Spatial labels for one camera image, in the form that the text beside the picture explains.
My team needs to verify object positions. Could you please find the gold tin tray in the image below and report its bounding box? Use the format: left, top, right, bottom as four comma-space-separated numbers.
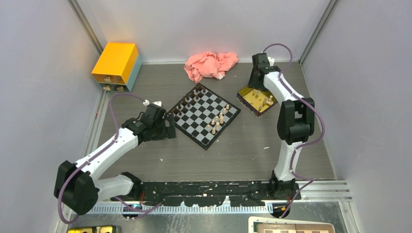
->
237, 86, 277, 118

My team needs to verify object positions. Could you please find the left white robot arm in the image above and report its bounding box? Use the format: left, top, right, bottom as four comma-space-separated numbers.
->
54, 103, 176, 215

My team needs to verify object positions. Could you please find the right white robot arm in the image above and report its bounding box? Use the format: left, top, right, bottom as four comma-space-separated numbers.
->
248, 52, 314, 200

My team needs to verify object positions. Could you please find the black white chess board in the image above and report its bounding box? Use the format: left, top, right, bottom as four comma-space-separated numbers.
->
168, 83, 240, 150

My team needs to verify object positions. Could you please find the boxed chess board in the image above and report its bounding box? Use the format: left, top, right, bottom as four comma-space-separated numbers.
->
248, 216, 335, 233

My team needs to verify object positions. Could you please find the pink crumpled cloth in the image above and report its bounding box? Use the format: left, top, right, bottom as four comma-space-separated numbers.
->
184, 52, 239, 83

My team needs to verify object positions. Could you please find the yellow teal drawer box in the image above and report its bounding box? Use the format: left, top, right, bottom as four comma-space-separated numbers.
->
91, 42, 142, 93

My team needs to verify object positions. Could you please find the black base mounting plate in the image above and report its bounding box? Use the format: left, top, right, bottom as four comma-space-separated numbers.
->
123, 181, 299, 207

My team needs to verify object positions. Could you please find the yellow object at edge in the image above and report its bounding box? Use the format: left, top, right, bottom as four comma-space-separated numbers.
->
67, 225, 119, 233

